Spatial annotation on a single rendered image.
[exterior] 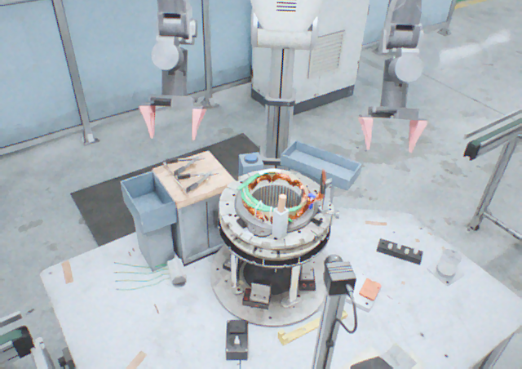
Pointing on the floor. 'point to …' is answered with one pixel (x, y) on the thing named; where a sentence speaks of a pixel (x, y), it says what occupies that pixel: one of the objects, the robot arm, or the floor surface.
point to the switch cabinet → (325, 49)
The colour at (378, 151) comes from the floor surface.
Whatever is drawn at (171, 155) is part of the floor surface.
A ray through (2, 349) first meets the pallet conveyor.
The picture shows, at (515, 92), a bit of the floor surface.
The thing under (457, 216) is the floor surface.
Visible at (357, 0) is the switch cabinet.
